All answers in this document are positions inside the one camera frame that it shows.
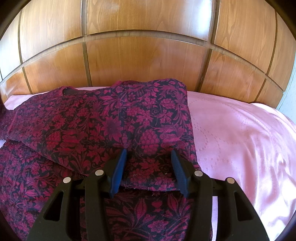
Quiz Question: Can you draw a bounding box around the red black floral sweater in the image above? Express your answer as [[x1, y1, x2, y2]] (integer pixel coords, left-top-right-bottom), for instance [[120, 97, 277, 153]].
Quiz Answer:
[[1, 79, 199, 240]]

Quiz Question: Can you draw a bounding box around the pink satin bedspread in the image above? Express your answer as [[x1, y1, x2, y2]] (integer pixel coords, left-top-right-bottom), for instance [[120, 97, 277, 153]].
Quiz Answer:
[[1, 91, 295, 240]]

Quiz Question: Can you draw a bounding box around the wooden panelled headboard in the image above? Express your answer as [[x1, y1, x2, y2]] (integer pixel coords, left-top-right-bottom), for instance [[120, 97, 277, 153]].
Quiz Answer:
[[1, 1, 295, 107]]

